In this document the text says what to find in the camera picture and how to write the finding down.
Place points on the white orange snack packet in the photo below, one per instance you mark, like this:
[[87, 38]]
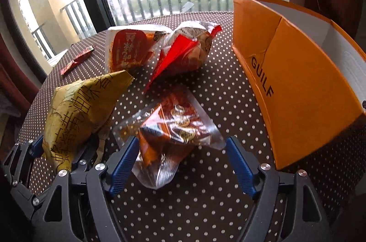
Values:
[[128, 47]]

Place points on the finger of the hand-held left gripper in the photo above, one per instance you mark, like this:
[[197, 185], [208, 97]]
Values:
[[37, 146], [85, 154]]

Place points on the red clear bread packet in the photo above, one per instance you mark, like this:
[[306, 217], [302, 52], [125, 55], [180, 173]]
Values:
[[183, 53]]

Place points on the red snack bar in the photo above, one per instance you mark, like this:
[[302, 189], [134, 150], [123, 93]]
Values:
[[77, 60]]

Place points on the clear brown snack packet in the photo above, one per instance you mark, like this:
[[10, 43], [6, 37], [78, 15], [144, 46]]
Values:
[[171, 127]]

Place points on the orange cardboard box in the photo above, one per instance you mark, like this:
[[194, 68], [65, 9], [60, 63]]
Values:
[[300, 93]]

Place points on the white paper scrap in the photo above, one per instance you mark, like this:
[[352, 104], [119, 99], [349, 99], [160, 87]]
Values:
[[187, 6]]

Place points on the large yellow chip bag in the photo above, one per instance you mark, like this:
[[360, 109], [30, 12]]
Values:
[[77, 116]]

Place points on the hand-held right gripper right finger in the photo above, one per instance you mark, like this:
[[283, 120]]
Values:
[[241, 167]]

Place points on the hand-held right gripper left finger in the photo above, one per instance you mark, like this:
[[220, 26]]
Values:
[[125, 164]]

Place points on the white air conditioner unit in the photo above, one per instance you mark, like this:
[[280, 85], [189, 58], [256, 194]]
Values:
[[58, 57]]

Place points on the brown polka dot tablecloth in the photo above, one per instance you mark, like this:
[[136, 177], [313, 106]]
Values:
[[200, 202]]

